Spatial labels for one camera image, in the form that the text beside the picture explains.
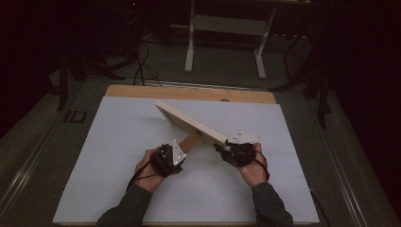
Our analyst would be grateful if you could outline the metal floor rail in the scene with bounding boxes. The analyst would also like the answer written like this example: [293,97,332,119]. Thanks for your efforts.
[0,116,65,211]
[310,103,369,227]

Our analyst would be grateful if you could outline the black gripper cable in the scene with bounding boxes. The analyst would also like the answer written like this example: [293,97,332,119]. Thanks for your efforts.
[253,148,271,183]
[125,159,159,193]

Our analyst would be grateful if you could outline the person's right hand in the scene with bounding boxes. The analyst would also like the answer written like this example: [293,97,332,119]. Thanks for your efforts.
[236,142,270,189]

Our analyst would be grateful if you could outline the white table mat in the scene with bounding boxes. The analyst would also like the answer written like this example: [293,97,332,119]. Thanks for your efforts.
[52,96,321,225]

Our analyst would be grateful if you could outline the person's left hand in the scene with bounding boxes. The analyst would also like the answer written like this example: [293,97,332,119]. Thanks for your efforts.
[133,147,167,194]

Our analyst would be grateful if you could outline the black metal stand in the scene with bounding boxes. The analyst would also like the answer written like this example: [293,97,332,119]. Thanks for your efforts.
[303,70,333,130]
[56,53,87,112]

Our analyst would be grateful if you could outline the white metal stand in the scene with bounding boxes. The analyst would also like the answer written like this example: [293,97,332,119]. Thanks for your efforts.
[183,0,278,80]

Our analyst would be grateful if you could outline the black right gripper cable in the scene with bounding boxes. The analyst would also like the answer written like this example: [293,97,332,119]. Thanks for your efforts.
[253,148,271,183]

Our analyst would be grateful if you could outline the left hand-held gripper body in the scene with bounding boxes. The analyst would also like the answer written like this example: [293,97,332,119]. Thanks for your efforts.
[149,139,187,178]

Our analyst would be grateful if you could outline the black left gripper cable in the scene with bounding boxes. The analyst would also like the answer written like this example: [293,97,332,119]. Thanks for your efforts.
[125,159,159,193]

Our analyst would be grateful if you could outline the black floor cables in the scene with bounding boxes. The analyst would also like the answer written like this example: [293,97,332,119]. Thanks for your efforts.
[131,39,163,87]

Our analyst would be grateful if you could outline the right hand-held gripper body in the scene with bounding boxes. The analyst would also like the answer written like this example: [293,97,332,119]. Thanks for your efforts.
[218,129,263,168]

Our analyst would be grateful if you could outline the pale wooden photo frame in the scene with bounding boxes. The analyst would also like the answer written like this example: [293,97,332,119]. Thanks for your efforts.
[154,99,229,154]

